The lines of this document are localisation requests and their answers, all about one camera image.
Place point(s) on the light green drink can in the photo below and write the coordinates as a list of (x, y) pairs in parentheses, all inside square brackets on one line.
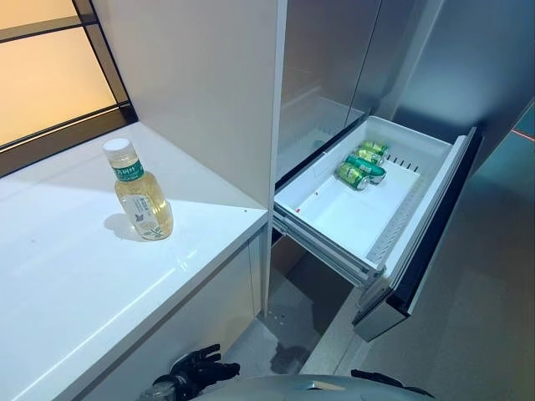
[(351, 175), (374, 147), (368, 156)]

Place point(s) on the yellow tea bottle white cap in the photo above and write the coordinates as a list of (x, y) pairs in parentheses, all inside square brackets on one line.
[(142, 196)]

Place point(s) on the grey robot body shell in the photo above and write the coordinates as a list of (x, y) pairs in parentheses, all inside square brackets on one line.
[(313, 392)]

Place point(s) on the white fridge drawer bin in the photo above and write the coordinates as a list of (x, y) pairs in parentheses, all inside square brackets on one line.
[(355, 217)]

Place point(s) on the tall white cabinet panel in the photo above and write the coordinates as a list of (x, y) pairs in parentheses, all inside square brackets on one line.
[(188, 83)]

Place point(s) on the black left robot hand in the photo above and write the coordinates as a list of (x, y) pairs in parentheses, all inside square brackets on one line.
[(196, 372)]

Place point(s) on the steel fridge drawer front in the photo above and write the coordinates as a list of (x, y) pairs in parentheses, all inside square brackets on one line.
[(439, 250)]

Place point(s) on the stainless steel fridge door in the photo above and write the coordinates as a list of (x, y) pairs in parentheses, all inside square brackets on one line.
[(397, 54), (322, 62)]

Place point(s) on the dark framed orange window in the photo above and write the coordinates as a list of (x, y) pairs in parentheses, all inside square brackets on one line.
[(50, 75)]

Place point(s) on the dark green drink can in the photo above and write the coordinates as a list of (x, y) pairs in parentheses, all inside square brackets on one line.
[(361, 164)]

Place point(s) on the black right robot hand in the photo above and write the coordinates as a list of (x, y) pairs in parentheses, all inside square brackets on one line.
[(376, 374)]

